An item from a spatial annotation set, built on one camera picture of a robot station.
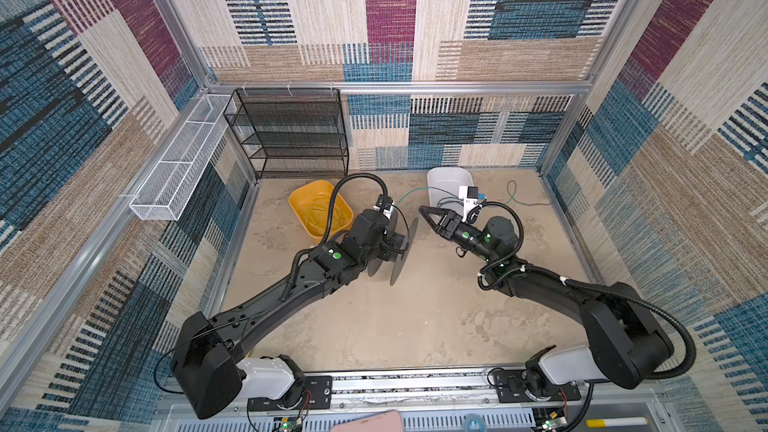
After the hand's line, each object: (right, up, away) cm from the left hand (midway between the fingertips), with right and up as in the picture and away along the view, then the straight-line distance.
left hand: (387, 225), depth 78 cm
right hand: (+8, +3, -2) cm, 9 cm away
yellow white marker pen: (+53, -45, -8) cm, 70 cm away
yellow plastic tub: (-30, +7, +27) cm, 41 cm away
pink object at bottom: (0, -44, -8) cm, 45 cm away
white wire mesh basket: (-66, +10, +14) cm, 68 cm away
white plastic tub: (+21, +11, +33) cm, 41 cm away
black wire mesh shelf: (-35, +31, +32) cm, 57 cm away
